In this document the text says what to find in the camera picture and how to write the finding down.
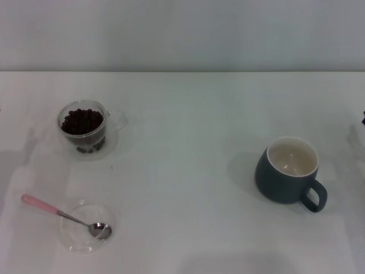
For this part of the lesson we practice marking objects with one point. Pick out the dark grey ceramic mug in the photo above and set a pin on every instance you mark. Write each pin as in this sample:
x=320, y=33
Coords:
x=271, y=185

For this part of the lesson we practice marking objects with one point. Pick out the dark coffee beans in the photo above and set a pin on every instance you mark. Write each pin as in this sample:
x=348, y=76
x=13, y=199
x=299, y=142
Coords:
x=81, y=121

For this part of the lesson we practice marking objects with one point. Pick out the empty clear glass saucer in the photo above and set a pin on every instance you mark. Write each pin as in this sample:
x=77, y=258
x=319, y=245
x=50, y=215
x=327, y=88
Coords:
x=77, y=239

